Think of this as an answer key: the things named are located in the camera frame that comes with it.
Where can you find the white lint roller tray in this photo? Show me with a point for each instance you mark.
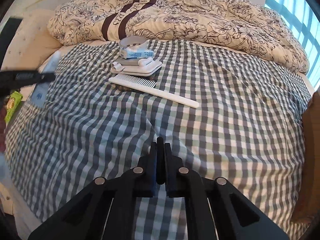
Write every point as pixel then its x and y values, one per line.
pixel 137 67

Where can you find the green snack packet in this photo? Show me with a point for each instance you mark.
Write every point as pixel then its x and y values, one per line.
pixel 14 100

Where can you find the window with blue bars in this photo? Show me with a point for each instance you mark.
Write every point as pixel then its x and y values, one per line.
pixel 304 24

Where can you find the blue white tissue pack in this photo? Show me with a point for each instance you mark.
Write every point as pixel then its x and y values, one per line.
pixel 135 54

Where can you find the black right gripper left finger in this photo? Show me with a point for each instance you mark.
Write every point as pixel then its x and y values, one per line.
pixel 104 209

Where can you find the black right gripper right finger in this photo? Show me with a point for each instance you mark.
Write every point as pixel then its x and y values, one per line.
pixel 215 209

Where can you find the white comb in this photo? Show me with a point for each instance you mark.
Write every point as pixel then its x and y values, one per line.
pixel 148 86

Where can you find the blue white tube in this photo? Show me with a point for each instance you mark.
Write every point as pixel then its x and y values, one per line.
pixel 38 96

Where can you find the floral quilt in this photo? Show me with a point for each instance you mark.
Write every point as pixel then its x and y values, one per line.
pixel 236 24

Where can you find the checkered cloth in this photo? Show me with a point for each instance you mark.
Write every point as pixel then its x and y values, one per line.
pixel 247 128

